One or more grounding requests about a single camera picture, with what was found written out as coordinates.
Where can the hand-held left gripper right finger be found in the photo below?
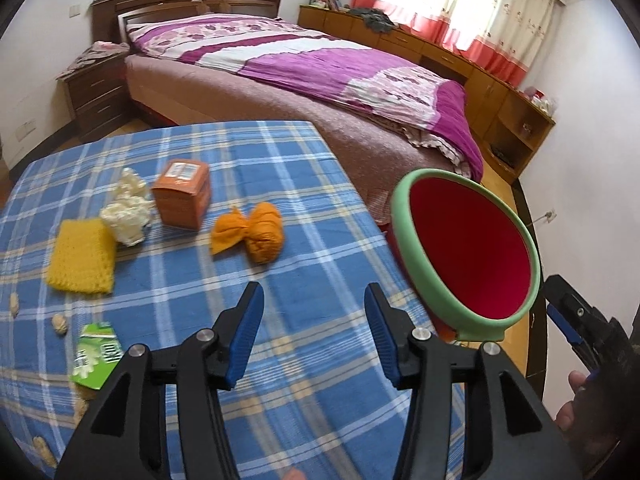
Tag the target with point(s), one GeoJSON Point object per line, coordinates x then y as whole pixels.
{"type": "Point", "coordinates": [382, 340]}

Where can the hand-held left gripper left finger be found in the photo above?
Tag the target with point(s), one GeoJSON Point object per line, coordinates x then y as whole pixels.
{"type": "Point", "coordinates": [245, 340]}

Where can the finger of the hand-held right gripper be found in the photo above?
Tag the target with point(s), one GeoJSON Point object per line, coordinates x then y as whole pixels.
{"type": "Point", "coordinates": [592, 367]}
{"type": "Point", "coordinates": [562, 322]}

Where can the knotted orange cloth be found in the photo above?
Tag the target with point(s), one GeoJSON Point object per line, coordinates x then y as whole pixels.
{"type": "Point", "coordinates": [250, 232]}

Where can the green rimmed red bowl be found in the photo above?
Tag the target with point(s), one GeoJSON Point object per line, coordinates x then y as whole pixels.
{"type": "Point", "coordinates": [470, 245]}

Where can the green carton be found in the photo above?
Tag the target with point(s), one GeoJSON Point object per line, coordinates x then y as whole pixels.
{"type": "Point", "coordinates": [95, 355]}

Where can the orange brown carton box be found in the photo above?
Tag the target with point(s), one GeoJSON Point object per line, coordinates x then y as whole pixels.
{"type": "Point", "coordinates": [180, 200]}

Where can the white foam net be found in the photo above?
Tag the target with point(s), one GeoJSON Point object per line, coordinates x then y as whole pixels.
{"type": "Point", "coordinates": [127, 215]}

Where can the yellow foam net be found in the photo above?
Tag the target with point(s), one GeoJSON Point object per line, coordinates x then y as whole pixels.
{"type": "Point", "coordinates": [82, 255]}

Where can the person's right hand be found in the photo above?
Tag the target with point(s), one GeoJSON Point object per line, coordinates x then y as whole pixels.
{"type": "Point", "coordinates": [565, 415]}

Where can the person's left hand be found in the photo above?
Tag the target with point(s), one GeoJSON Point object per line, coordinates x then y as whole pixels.
{"type": "Point", "coordinates": [295, 475]}

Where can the blue plaid tablecloth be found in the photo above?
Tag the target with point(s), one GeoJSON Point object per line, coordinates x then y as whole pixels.
{"type": "Point", "coordinates": [280, 260]}

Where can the black device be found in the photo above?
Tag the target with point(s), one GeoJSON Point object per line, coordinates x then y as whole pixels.
{"type": "Point", "coordinates": [502, 152]}

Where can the small glass jar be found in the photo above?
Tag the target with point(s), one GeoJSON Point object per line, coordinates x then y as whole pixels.
{"type": "Point", "coordinates": [525, 128]}

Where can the white red containers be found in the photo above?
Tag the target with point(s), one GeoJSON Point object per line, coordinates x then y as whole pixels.
{"type": "Point", "coordinates": [542, 101]}

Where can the low wooden cabinet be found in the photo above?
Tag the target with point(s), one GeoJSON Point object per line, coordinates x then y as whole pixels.
{"type": "Point", "coordinates": [480, 90]}

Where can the dark wooden nightstand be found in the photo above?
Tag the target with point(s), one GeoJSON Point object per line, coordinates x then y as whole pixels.
{"type": "Point", "coordinates": [95, 100]}

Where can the floral clothes pile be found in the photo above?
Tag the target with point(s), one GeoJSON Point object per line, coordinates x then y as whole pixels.
{"type": "Point", "coordinates": [97, 55]}

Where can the dark grey clothes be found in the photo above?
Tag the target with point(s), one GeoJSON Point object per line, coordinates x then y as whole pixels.
{"type": "Point", "coordinates": [372, 17]}

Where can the white red floral curtain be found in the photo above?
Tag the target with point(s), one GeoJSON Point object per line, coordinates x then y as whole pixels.
{"type": "Point", "coordinates": [450, 5]}

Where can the white wall outlet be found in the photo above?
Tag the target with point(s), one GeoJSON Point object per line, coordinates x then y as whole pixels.
{"type": "Point", "coordinates": [25, 130]}
{"type": "Point", "coordinates": [550, 216]}

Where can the white light switch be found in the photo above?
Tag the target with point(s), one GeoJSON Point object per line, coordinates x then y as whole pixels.
{"type": "Point", "coordinates": [75, 10]}

